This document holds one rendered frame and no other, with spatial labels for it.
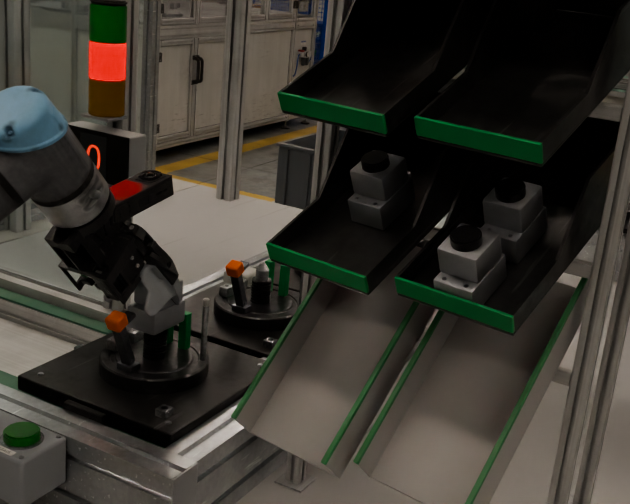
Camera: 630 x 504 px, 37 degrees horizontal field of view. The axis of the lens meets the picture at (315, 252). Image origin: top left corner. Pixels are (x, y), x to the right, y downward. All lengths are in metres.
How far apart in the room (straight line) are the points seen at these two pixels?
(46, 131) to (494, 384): 0.52
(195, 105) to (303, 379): 5.73
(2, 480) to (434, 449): 0.47
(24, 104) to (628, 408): 1.04
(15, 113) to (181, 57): 5.63
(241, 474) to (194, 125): 5.69
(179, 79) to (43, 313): 5.16
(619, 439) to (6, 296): 0.96
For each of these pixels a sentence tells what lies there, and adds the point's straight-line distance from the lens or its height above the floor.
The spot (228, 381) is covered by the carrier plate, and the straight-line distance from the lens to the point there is 1.23.
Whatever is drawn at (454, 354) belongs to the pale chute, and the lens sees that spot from 1.04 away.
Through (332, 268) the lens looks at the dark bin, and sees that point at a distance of 0.95.
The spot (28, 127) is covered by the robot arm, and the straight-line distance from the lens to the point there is 0.94.
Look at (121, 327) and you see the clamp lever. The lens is 1.15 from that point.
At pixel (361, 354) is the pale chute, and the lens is 1.06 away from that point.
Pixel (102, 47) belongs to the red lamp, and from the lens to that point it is 1.32.
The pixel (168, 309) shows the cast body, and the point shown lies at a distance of 1.20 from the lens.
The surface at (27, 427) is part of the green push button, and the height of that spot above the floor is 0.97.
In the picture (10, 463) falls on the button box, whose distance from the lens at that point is 1.09.
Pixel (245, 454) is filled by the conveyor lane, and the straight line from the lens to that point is 1.17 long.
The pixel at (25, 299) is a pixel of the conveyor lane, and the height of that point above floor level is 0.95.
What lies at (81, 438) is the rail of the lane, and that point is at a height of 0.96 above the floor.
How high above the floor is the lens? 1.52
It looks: 18 degrees down
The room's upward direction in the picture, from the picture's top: 5 degrees clockwise
